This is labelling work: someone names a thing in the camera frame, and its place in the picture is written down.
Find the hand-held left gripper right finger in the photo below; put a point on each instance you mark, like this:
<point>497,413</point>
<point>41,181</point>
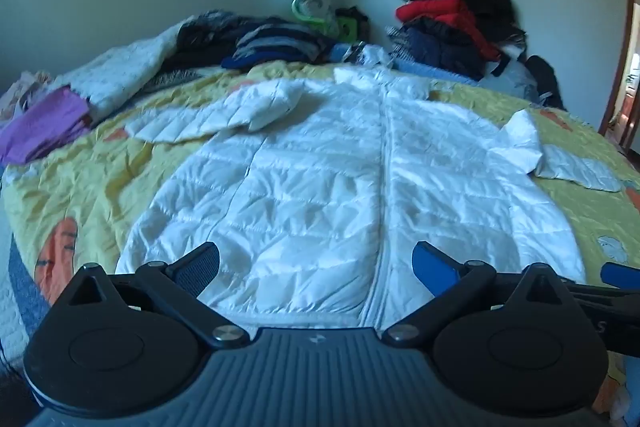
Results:
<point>434,268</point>

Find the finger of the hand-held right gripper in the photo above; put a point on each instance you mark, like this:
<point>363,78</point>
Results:
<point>620,276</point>

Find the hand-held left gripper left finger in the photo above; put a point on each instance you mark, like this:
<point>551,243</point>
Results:
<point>200,268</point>

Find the white puffer jacket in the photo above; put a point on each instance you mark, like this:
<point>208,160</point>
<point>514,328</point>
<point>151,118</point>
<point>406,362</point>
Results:
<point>310,187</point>

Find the stack of dark folded clothes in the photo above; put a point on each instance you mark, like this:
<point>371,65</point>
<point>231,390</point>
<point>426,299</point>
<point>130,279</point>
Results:
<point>280,42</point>

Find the yellow floral bedspread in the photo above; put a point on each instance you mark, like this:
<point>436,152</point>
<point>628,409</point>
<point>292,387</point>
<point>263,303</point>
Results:
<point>100,187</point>

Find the zebra striped cloth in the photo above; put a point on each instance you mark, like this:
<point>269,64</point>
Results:
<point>170,82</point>

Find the blue knitted blanket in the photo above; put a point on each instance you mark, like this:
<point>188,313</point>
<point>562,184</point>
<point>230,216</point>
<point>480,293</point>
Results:
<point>430,69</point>

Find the purple cloth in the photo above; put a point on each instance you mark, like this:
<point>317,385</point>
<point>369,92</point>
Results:
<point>45,127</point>

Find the white printed quilt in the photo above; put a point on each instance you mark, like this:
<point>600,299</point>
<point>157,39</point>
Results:
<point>125,67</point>

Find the navy jacket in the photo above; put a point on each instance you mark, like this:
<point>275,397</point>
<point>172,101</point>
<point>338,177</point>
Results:
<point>440,47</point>

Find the white and black plastic bag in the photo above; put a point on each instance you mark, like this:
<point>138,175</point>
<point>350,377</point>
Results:
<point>362,52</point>

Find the houndstooth cloth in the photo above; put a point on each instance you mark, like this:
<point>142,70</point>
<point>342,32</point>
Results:
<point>397,39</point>

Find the dark patterned garment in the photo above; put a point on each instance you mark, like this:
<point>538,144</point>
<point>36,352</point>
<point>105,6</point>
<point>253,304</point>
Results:
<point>207,29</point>

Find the red puffer jacket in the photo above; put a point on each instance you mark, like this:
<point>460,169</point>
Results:
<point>445,12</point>

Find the green plastic item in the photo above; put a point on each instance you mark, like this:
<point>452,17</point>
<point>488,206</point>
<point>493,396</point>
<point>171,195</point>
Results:
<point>305,14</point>

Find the wooden door frame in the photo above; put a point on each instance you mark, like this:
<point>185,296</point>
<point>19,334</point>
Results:
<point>619,52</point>

